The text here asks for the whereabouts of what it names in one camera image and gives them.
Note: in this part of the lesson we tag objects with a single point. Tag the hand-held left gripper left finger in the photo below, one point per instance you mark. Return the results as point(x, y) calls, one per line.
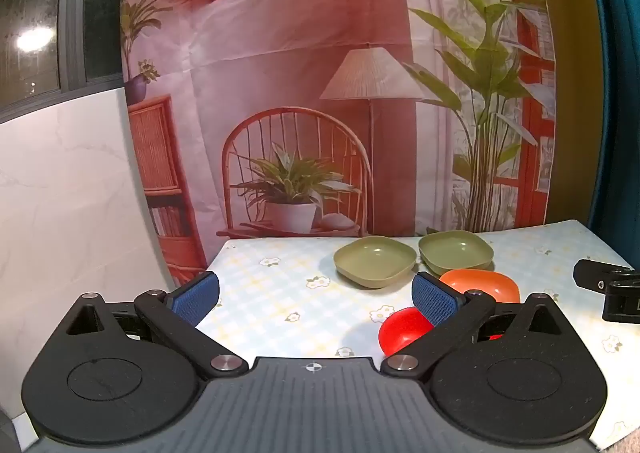
point(197, 295)

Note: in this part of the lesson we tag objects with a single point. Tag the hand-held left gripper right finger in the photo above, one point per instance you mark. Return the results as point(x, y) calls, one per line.
point(435, 298)

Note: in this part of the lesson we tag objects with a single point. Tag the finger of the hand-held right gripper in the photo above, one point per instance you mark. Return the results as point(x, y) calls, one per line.
point(590, 274)

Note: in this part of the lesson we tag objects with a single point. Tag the green square plate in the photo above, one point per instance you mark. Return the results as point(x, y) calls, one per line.
point(375, 258)
point(452, 248)

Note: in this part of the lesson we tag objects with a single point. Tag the red bowl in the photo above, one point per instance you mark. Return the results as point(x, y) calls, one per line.
point(402, 330)

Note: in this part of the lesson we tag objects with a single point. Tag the orange bowl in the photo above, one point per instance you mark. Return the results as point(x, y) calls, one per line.
point(485, 283)

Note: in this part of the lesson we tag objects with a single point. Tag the floral checked tablecloth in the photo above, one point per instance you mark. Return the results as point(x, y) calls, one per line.
point(280, 293)

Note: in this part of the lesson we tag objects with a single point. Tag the teal curtain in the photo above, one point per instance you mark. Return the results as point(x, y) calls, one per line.
point(620, 83)

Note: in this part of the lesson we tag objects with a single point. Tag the printed room backdrop cloth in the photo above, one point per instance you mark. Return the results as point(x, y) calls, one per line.
point(300, 33)

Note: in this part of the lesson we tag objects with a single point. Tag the dark window with grey frame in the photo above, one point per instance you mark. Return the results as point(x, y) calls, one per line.
point(72, 8)

